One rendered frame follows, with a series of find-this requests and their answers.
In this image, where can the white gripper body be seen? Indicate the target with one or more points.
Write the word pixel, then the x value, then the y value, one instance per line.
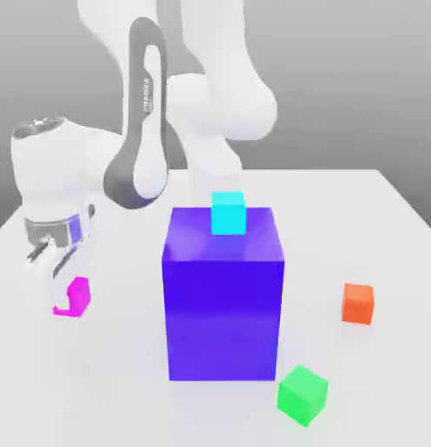
pixel 49 270

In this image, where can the small magenta cube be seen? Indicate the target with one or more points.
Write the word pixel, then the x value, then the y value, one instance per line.
pixel 79 297

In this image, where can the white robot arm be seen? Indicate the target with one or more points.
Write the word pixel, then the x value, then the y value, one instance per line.
pixel 219 70

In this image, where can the small cyan cube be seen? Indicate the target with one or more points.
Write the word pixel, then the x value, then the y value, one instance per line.
pixel 228 216

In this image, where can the small green cube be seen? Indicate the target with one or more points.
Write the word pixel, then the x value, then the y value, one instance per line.
pixel 302 396

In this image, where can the small orange cube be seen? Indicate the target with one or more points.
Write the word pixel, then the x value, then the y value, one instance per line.
pixel 357 304

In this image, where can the large purple box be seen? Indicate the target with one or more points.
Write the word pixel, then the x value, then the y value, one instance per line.
pixel 222 314

